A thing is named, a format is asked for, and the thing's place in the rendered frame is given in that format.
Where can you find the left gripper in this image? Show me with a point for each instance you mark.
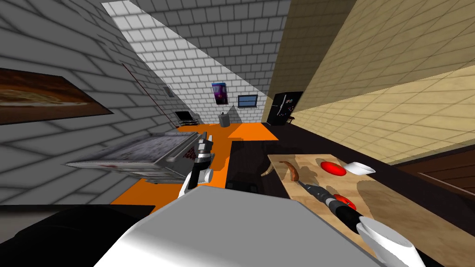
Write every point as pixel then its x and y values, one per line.
pixel 203 154

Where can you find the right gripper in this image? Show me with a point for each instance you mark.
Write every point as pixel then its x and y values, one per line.
pixel 320 194

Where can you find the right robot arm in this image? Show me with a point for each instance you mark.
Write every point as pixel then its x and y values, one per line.
pixel 386 243

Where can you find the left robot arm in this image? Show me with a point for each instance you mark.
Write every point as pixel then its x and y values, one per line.
pixel 190 183

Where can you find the red plate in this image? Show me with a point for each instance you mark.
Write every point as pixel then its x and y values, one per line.
pixel 333 168

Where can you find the red round fruit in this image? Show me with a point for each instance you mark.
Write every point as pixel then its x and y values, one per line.
pixel 348 202

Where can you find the grey bin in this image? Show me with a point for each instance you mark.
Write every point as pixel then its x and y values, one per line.
pixel 224 120

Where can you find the black microwave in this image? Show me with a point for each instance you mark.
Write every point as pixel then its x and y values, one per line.
pixel 185 116

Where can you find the brown sausage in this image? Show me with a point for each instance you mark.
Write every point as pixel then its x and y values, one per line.
pixel 293 172

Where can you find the white bowl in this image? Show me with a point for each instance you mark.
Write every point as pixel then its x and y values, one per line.
pixel 359 168

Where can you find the beige curved banana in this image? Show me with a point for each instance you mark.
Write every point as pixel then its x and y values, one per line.
pixel 268 171

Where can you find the grey stove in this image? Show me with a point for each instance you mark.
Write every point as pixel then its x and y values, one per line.
pixel 148 155

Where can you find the blue framed window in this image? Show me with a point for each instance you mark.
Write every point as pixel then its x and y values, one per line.
pixel 247 101

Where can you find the black fridge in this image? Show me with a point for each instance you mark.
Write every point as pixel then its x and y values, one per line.
pixel 282 109

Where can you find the light wooden table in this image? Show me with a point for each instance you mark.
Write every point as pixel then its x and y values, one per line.
pixel 400 218

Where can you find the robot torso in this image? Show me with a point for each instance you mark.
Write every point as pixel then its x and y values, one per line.
pixel 230 230

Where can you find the purple wall poster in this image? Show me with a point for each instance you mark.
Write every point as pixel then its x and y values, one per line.
pixel 220 93

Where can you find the brown wall picture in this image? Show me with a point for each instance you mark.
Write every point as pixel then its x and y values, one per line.
pixel 41 96

